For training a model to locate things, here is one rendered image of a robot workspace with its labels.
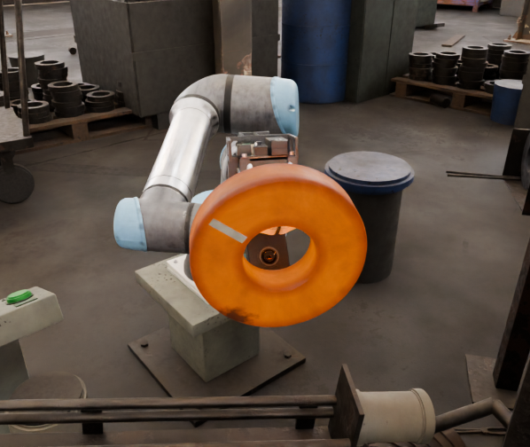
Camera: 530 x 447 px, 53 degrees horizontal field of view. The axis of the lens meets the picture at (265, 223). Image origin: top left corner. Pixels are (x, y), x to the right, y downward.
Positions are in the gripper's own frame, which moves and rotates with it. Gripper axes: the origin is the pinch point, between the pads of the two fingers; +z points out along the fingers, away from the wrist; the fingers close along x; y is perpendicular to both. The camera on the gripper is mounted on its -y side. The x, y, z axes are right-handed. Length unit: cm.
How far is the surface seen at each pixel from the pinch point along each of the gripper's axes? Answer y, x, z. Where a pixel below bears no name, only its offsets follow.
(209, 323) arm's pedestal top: -45, -8, -82
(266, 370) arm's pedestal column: -68, 7, -97
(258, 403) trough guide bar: -22.5, -1.7, -9.2
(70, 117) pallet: 2, -92, -314
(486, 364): -71, 75, -94
